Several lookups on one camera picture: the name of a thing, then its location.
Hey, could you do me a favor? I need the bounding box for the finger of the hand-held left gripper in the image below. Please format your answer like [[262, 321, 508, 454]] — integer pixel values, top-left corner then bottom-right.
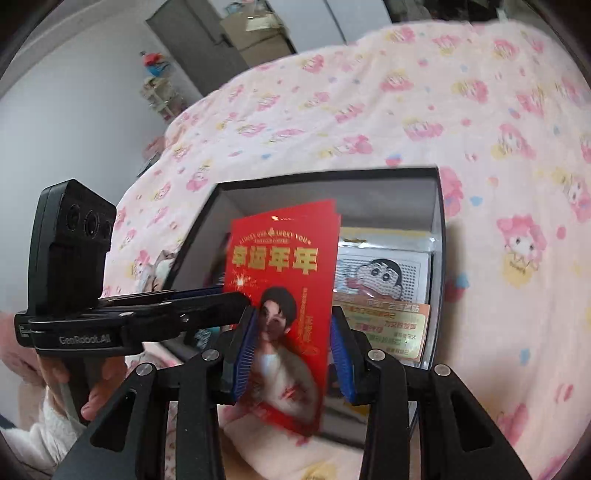
[[98, 285, 226, 311], [124, 291, 251, 343]]

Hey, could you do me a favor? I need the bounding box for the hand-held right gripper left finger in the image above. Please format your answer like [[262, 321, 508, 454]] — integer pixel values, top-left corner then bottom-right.
[[54, 305, 258, 480]]

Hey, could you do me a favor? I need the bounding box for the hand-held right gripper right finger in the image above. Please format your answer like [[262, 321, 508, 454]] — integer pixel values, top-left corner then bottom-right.
[[329, 305, 532, 480]]

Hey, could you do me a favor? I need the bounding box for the red envelope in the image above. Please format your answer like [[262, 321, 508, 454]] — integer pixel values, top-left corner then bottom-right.
[[223, 199, 343, 438]]

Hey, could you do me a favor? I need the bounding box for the black storage box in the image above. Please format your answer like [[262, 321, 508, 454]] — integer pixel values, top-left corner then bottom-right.
[[161, 167, 447, 448]]

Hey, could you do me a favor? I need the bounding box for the person's left hand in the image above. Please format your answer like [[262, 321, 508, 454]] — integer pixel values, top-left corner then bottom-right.
[[37, 354, 129, 422]]

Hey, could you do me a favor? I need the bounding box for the yellow printed card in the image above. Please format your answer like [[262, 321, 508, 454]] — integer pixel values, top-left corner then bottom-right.
[[341, 302, 431, 366]]

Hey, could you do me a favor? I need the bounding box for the cartoon card packet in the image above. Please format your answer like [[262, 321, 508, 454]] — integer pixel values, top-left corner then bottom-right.
[[334, 237, 435, 305]]

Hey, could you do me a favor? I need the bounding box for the pink fluffy cloth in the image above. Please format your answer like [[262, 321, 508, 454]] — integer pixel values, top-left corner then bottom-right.
[[0, 318, 47, 385]]

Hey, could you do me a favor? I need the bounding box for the white shelf rack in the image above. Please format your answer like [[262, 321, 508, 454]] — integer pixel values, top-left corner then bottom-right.
[[140, 76, 186, 122]]

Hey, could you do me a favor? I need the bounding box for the grey door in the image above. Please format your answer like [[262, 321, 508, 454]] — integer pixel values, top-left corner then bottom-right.
[[146, 0, 251, 101]]

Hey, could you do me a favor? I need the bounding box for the pink printed blanket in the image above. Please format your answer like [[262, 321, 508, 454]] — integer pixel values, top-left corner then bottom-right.
[[102, 19, 591, 480]]

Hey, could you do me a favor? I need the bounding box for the cardboard box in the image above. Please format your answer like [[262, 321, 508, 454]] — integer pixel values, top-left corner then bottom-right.
[[219, 13, 297, 68]]

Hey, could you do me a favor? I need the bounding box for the white cabinet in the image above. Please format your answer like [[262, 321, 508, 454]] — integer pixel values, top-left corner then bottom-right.
[[268, 0, 394, 48]]

